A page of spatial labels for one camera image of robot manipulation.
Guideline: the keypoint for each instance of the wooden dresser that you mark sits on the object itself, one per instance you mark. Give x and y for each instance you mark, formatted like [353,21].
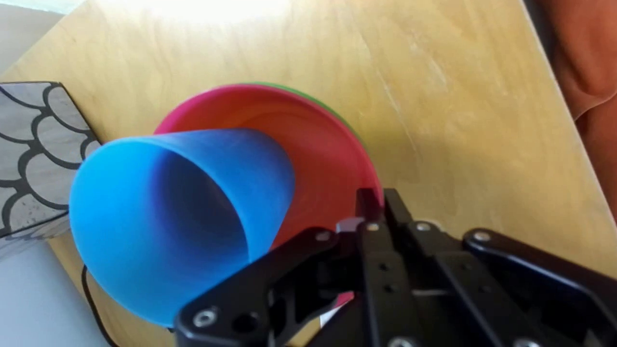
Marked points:
[417,97]

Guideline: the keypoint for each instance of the red plastic bowl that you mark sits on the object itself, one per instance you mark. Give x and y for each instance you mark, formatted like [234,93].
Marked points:
[321,166]

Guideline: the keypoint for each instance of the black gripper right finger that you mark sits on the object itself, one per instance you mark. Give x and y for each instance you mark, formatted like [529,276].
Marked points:
[502,289]

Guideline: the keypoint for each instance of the green plastic bowl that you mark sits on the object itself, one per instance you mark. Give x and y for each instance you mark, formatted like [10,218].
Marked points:
[334,112]

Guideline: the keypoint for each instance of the scale pattern tissue box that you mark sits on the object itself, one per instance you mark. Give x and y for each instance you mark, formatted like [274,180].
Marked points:
[39,160]

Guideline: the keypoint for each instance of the blue plastic cup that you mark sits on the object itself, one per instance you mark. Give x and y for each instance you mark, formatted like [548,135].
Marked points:
[128,212]

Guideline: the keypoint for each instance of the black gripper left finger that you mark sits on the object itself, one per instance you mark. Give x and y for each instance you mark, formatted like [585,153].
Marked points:
[290,282]

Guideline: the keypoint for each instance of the orange cloth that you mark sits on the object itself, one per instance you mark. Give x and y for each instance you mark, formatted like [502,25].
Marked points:
[590,64]

